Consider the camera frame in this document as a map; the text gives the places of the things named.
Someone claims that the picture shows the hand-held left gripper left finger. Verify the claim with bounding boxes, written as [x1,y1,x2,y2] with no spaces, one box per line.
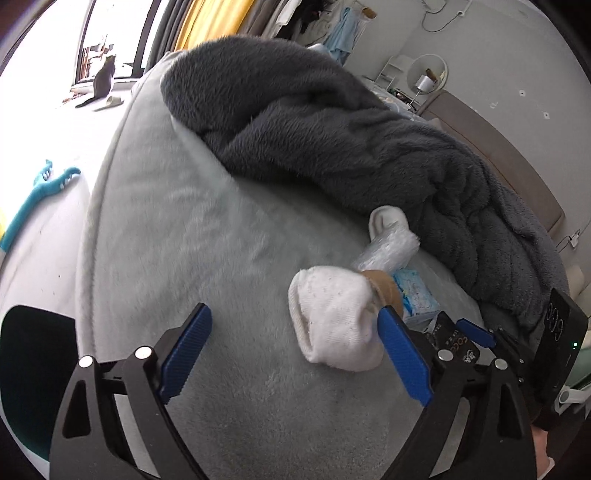
[48,302,213,480]

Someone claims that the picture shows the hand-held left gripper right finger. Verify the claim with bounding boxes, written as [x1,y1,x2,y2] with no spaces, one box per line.
[378,307,539,480]

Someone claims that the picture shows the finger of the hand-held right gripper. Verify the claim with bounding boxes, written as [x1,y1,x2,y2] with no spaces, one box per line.
[456,318,523,371]

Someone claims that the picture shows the black snack packet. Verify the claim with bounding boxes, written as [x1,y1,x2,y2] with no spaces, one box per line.
[425,311,483,365]

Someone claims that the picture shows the blue tissue packet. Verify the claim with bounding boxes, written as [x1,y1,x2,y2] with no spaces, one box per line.
[392,268,441,326]

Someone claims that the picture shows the brown tape roll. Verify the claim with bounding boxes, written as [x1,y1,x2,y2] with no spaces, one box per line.
[360,270,404,319]

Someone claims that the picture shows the balled white sock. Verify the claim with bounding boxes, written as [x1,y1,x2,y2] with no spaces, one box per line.
[288,265,384,372]

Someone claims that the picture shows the bubble wrap piece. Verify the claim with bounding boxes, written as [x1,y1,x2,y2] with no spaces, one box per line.
[352,233,421,274]

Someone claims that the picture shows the dark teal trash bin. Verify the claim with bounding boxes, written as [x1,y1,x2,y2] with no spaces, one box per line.
[0,305,77,448]

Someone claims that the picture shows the person's right forearm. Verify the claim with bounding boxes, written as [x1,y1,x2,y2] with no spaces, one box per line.
[533,427,555,480]

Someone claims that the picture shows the bed with grey cover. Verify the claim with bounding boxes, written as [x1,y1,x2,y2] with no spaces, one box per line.
[76,46,485,480]

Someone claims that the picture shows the beige upholstered headboard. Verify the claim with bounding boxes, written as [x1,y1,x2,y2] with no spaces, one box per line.
[422,90,565,232]

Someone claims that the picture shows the blue dinosaur grabber toy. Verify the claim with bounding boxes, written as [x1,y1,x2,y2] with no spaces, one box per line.
[0,159,81,250]

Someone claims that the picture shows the dark grey fleece blanket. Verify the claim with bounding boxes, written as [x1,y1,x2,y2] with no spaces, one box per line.
[159,37,571,330]

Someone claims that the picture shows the white table lamp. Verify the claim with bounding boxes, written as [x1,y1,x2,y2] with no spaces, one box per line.
[409,74,435,112]

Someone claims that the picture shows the round white mirror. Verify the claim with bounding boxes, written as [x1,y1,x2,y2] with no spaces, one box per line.
[407,54,448,95]

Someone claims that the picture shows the white vanity table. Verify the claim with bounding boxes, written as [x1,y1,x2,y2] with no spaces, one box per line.
[374,54,419,112]

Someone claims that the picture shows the grey cat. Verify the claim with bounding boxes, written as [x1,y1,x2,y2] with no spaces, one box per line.
[75,54,117,109]

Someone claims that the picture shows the black framed glass door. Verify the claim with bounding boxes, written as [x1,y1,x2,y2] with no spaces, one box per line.
[69,0,160,86]

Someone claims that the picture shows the grey curtain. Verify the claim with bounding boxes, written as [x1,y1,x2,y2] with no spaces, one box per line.
[139,0,195,70]

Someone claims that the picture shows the light blue hanging garment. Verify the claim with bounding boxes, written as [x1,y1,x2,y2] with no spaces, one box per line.
[323,7,365,63]

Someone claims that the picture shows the yellow curtain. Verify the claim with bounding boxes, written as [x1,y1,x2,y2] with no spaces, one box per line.
[173,0,254,51]

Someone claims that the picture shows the white hanging garment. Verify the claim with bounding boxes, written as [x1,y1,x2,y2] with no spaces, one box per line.
[272,0,301,26]

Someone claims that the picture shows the black hanging garment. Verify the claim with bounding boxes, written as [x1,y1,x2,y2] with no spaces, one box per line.
[295,0,334,25]

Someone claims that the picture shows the air conditioner power cable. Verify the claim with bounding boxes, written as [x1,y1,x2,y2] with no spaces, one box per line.
[418,0,465,33]

